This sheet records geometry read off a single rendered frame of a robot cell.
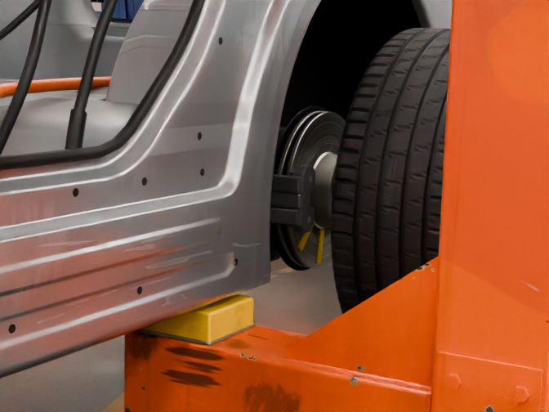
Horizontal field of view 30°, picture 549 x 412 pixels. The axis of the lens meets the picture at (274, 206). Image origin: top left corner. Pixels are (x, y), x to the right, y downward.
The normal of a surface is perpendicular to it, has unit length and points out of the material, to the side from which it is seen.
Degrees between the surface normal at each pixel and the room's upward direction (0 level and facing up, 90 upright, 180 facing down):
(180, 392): 90
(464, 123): 90
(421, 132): 63
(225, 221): 90
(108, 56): 82
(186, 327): 90
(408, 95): 50
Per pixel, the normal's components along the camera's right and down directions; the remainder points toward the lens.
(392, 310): -0.50, 0.11
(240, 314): 0.87, 0.09
